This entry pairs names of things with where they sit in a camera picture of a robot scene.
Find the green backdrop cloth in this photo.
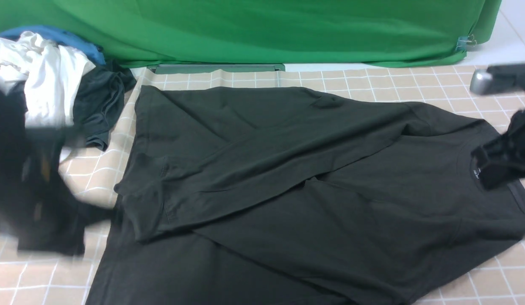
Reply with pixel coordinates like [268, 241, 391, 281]
[0, 0, 501, 68]

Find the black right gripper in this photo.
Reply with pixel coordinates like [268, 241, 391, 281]
[471, 109, 525, 190]

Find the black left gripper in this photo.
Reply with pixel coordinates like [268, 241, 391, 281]
[0, 89, 114, 257]

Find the blue crumpled garment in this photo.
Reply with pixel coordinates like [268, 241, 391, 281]
[0, 25, 106, 66]

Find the dark gray long-sleeved shirt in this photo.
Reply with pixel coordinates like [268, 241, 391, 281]
[86, 86, 525, 305]

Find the beige checkered tablecloth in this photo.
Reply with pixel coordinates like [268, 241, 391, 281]
[0, 66, 525, 305]

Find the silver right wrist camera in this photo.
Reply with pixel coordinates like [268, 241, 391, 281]
[470, 63, 525, 96]

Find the dark crumpled garment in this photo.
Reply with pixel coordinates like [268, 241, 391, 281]
[72, 60, 136, 151]

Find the blue binder clip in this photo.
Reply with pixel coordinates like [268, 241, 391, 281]
[455, 34, 478, 52]

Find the white crumpled garment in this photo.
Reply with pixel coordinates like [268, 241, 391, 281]
[0, 32, 95, 164]

